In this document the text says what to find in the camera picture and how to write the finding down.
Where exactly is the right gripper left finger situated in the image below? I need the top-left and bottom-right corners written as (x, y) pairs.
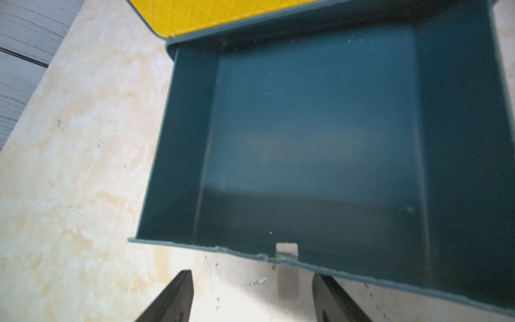
top-left (135, 270), bottom-right (194, 322)

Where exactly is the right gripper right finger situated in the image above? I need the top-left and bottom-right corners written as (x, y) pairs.
top-left (312, 274), bottom-right (371, 322)

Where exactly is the teal bottom drawer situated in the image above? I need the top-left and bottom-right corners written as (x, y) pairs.
top-left (134, 1), bottom-right (514, 316)

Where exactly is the yellow drawer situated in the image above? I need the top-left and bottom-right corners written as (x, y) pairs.
top-left (128, 0), bottom-right (312, 39)

